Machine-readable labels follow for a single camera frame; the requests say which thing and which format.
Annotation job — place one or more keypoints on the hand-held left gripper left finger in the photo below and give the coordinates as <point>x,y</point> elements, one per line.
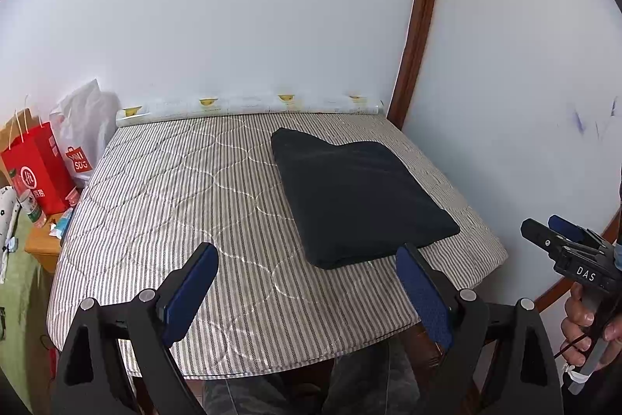
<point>192,293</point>

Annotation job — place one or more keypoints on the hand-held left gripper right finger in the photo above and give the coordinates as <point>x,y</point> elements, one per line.
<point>422,293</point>

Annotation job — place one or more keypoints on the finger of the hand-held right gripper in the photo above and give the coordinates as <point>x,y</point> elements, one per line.
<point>566,228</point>
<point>539,237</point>

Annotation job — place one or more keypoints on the black sweatshirt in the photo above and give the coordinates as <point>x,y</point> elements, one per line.
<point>359,196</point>

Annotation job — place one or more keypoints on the person's right hand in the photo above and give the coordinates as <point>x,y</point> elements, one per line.
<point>576,327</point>

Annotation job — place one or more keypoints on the grey striped quilted mattress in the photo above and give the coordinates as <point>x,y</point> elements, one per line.
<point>194,191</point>

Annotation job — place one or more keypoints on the blue white tube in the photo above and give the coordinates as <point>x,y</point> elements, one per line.
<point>60,225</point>

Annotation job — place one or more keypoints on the small pink container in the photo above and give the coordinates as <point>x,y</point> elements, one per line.
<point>73,197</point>

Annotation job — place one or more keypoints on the wooden nightstand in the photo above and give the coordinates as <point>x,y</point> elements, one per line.
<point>41,249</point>

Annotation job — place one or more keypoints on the green bedsheet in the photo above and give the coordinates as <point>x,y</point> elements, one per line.
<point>24,308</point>

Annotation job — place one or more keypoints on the plastic bottle green label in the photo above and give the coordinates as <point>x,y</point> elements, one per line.
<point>33,213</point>

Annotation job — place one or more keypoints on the red paper shopping bag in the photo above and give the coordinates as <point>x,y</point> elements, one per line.
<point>41,167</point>

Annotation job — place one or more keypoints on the white floral pillow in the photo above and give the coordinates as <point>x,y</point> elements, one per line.
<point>7,220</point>

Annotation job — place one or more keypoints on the white rolled paper yellow print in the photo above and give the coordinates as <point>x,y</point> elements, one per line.
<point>252,104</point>

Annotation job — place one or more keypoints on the white plastic shopping bag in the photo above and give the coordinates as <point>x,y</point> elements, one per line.
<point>87,118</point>

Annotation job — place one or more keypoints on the wooden headboard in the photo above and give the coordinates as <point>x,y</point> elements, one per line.
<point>14,128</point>

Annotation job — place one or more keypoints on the brown wooden door trim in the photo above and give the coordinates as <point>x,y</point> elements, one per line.
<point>422,6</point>

